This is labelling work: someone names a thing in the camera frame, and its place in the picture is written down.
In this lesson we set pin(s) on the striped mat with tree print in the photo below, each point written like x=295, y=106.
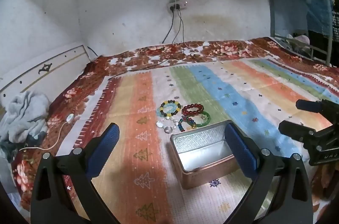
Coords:
x=148, y=112

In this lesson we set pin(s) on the brown floral blanket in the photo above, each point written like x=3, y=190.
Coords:
x=148, y=57

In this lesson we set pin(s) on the grey crumpled cloth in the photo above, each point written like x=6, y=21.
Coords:
x=23, y=115

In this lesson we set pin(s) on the white headboard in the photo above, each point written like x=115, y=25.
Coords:
x=39, y=72

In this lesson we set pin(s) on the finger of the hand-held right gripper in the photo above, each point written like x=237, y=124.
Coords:
x=294, y=130
x=307, y=106

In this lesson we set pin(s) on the green jade bangle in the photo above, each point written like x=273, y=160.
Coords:
x=207, y=120

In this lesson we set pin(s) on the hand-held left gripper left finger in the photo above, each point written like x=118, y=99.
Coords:
x=106, y=147

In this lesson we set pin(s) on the blue metal rack with clothes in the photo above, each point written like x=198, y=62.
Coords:
x=272, y=14

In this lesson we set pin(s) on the copper tin box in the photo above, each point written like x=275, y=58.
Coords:
x=201, y=149

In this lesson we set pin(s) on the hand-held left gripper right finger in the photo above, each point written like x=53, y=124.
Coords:
x=239, y=149

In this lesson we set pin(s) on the white power strip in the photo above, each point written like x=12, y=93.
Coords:
x=178, y=5

